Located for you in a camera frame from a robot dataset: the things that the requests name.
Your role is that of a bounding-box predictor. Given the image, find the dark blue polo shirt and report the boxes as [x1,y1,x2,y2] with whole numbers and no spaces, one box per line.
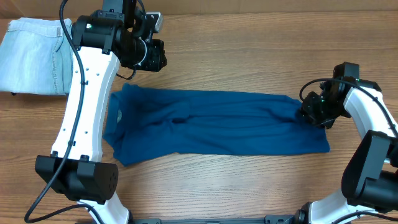
[103,84,330,166]

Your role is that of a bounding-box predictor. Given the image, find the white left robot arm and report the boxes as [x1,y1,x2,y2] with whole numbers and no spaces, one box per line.
[35,0,167,223]

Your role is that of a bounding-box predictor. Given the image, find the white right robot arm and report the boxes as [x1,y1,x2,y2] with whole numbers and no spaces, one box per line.
[287,62,397,223]

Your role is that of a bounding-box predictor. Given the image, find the folded light blue jeans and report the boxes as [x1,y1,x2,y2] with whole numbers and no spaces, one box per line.
[1,17,73,95]

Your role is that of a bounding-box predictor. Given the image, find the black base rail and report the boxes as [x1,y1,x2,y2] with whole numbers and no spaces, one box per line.
[76,214,299,224]

